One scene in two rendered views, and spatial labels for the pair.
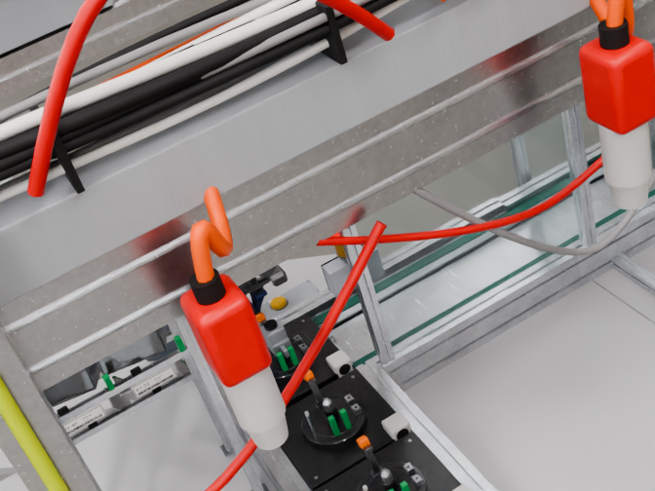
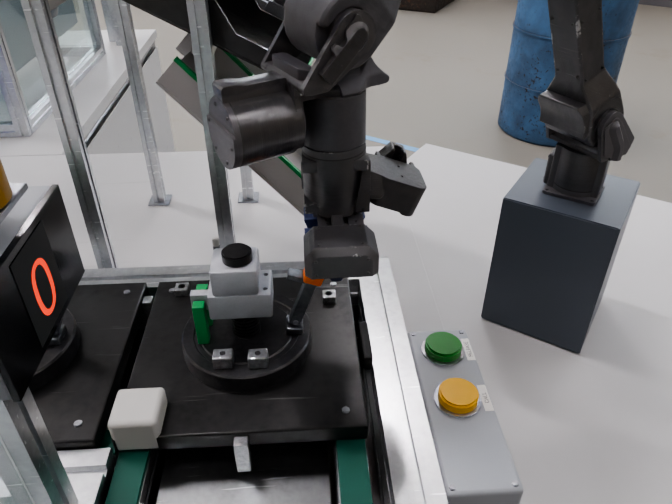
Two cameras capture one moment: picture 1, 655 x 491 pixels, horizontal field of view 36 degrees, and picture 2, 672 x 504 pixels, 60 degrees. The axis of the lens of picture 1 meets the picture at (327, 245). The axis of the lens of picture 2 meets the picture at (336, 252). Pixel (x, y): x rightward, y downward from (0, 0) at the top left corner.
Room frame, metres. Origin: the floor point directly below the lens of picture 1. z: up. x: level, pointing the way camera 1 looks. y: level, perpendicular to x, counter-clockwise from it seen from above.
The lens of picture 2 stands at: (2.01, -0.26, 1.42)
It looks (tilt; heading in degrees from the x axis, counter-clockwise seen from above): 35 degrees down; 104
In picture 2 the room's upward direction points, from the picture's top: straight up
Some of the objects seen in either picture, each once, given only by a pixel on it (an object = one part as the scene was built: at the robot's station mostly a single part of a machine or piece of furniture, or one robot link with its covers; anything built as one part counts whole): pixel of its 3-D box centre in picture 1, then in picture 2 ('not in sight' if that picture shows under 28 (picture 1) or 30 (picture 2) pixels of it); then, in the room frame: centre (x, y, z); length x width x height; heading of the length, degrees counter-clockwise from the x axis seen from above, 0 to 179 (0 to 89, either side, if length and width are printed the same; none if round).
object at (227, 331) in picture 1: (230, 305); not in sight; (0.67, 0.09, 2.02); 0.13 x 0.08 x 0.23; 17
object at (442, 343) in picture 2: not in sight; (442, 349); (2.01, 0.23, 0.96); 0.04 x 0.04 x 0.02
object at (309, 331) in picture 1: (286, 365); (249, 349); (1.80, 0.18, 0.96); 0.24 x 0.24 x 0.02; 17
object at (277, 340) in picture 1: (276, 336); (229, 279); (1.79, 0.17, 1.06); 0.08 x 0.04 x 0.07; 18
